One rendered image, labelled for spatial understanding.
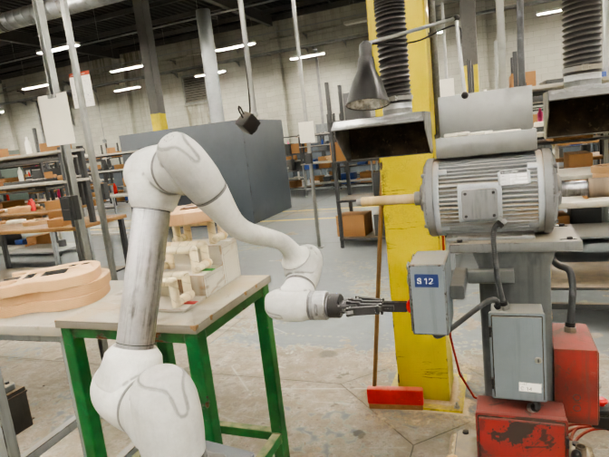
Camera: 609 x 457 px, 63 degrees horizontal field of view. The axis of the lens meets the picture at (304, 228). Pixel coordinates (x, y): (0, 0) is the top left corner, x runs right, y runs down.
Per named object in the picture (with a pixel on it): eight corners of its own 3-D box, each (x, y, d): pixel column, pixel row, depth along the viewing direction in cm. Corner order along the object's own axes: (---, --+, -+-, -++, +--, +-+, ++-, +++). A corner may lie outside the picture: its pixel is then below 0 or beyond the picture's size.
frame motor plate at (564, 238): (571, 233, 159) (571, 221, 159) (583, 251, 137) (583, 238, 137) (455, 237, 173) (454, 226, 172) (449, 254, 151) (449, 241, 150)
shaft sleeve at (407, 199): (415, 205, 163) (416, 199, 165) (413, 197, 161) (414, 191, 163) (362, 208, 169) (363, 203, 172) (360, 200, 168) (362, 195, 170)
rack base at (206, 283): (226, 285, 203) (223, 264, 202) (207, 298, 188) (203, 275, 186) (169, 286, 212) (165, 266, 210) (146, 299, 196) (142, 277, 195)
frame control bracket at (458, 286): (468, 279, 153) (468, 267, 152) (464, 299, 136) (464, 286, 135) (455, 279, 155) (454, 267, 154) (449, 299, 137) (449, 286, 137)
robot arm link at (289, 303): (303, 307, 147) (313, 274, 156) (256, 306, 152) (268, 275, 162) (312, 329, 154) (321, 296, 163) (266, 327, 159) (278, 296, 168)
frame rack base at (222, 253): (241, 275, 217) (236, 237, 214) (226, 286, 203) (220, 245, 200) (187, 277, 226) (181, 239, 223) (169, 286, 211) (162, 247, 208)
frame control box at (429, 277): (506, 328, 147) (502, 244, 143) (507, 360, 128) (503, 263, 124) (422, 325, 157) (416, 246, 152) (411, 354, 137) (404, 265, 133)
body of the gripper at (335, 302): (334, 312, 156) (362, 313, 153) (325, 322, 148) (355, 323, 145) (332, 289, 155) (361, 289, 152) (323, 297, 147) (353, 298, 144)
